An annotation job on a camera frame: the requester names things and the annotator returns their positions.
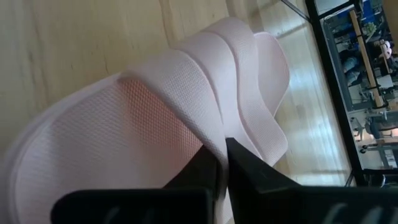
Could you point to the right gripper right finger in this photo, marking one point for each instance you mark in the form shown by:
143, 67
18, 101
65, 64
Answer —
248, 186

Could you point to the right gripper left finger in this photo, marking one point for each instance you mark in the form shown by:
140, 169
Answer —
192, 180

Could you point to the pink foam slide sandal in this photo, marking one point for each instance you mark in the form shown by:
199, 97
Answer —
124, 140

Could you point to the black aluminium rig frame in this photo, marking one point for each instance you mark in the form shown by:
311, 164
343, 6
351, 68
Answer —
332, 77

